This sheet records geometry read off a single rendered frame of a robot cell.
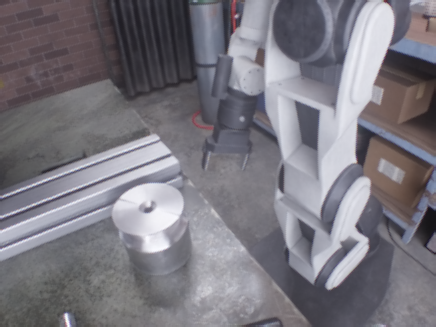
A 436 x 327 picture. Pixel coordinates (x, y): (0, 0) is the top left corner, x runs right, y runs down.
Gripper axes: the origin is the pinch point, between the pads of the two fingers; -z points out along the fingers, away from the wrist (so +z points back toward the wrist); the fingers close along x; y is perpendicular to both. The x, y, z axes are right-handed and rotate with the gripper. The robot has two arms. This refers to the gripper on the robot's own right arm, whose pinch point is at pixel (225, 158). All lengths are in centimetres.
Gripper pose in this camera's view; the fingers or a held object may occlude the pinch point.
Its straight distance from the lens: 78.7
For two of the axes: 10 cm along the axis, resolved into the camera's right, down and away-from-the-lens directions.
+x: -9.5, -0.1, -3.1
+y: 2.6, 5.4, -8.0
